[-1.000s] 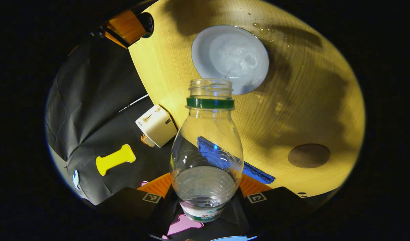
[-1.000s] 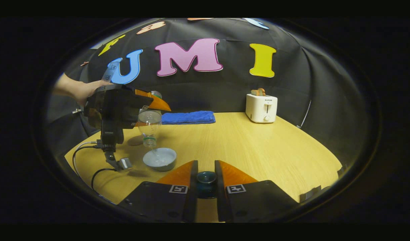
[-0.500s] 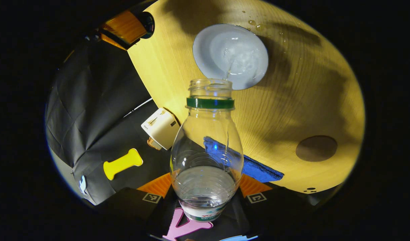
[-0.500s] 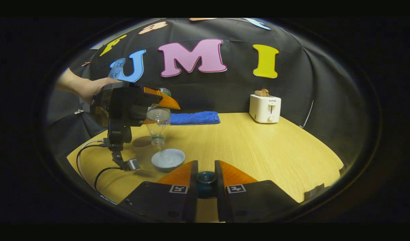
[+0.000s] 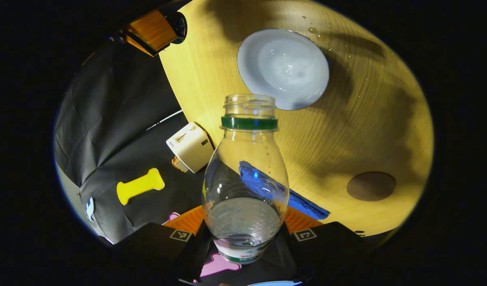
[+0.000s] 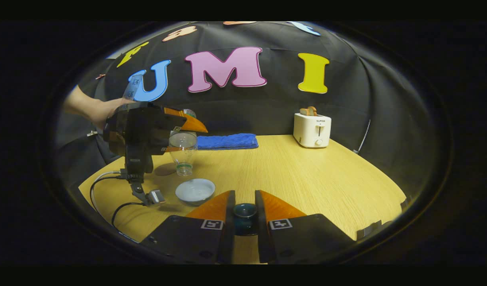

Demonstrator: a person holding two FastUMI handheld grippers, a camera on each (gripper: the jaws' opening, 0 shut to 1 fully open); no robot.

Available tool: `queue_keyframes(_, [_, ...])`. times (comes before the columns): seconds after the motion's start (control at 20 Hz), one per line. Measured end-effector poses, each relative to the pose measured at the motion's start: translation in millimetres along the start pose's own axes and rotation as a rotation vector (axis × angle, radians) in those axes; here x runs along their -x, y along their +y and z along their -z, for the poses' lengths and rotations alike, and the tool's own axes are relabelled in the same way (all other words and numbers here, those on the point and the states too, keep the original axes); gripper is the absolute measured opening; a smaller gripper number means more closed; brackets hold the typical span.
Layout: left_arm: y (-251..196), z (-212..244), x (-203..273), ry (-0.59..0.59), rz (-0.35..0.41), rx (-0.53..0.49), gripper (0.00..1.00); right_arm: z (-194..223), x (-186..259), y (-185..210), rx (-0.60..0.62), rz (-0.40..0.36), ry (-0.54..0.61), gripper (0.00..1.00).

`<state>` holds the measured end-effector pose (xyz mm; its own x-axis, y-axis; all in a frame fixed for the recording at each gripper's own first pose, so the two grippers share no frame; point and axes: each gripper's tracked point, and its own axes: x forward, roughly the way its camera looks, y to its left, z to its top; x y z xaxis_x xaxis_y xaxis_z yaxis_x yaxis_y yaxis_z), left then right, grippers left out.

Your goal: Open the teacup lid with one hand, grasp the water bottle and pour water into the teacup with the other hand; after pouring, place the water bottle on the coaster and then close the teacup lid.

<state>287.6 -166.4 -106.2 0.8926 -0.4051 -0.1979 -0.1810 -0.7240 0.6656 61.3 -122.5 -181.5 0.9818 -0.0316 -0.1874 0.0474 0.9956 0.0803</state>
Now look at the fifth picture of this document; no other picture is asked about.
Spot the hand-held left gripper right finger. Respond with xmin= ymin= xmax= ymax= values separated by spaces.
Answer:
xmin=275 ymin=206 xmax=368 ymax=279

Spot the clear plastic water bottle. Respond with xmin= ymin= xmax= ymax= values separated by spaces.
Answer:
xmin=202 ymin=94 xmax=290 ymax=265

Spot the round brown coaster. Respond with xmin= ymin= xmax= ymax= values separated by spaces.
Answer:
xmin=346 ymin=171 xmax=397 ymax=202

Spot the white teacup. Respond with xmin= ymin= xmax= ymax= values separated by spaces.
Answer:
xmin=237 ymin=28 xmax=330 ymax=111

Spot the black backdrop cloth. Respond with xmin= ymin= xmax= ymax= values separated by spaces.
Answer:
xmin=52 ymin=38 xmax=303 ymax=286

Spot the toast slice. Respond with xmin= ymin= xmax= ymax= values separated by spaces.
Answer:
xmin=171 ymin=156 xmax=189 ymax=173

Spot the white power cable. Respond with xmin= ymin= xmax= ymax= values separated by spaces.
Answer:
xmin=146 ymin=109 xmax=183 ymax=131

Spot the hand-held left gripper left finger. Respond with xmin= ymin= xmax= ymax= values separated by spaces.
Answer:
xmin=114 ymin=205 xmax=213 ymax=279

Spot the white toaster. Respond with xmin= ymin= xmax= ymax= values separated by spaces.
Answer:
xmin=166 ymin=122 xmax=215 ymax=174

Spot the blue folded towel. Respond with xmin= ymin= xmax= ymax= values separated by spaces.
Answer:
xmin=239 ymin=160 xmax=330 ymax=220

